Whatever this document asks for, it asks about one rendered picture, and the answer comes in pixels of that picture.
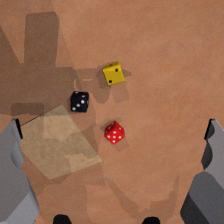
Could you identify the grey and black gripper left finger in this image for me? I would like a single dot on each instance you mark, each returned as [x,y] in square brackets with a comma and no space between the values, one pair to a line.
[18,202]

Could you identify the yellow die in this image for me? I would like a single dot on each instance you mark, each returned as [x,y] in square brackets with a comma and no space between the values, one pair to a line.
[113,73]

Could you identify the red die with white pips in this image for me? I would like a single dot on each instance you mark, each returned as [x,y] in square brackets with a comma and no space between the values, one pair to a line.
[114,132]

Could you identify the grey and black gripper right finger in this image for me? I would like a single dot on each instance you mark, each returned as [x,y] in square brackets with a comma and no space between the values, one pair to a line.
[204,203]

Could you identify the tan mat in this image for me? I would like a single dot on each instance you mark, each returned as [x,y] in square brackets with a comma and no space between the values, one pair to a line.
[55,144]

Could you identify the black die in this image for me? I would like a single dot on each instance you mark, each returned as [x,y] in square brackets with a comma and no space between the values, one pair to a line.
[79,101]

